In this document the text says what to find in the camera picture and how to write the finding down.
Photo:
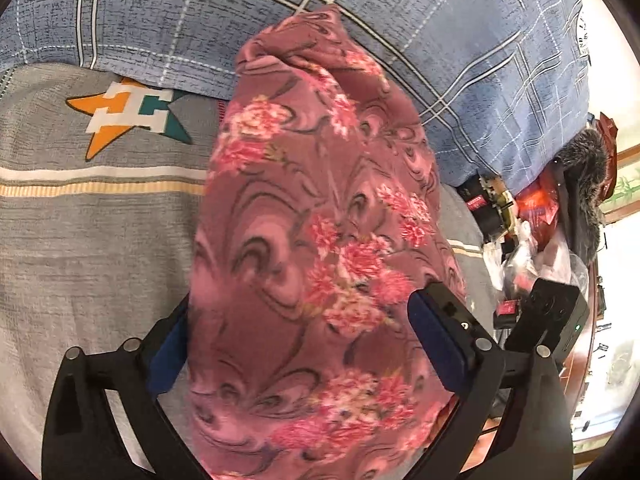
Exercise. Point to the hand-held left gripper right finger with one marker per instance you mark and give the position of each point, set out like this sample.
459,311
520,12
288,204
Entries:
435,340

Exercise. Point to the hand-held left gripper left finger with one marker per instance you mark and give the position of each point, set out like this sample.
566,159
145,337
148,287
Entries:
167,360

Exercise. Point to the pink floral fleece garment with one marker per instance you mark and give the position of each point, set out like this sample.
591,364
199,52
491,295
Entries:
310,185

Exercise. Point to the small red packet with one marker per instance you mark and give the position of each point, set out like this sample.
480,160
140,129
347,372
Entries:
507,312

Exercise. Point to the clear plastic bag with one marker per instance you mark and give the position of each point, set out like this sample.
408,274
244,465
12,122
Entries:
525,260

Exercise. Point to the red snack packet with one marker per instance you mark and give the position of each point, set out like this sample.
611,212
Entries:
537,200

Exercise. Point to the black box with red label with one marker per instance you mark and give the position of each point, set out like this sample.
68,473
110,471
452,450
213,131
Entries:
487,210

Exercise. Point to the dark fur-trimmed garment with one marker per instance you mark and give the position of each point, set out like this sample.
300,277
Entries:
585,185

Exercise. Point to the grey star-print bed sheet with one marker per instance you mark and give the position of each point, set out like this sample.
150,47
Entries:
100,235

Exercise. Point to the wooden framed bamboo picture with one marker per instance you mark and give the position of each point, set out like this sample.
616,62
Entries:
622,180

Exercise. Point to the blue plaid quilt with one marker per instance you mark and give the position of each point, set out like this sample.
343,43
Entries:
450,60

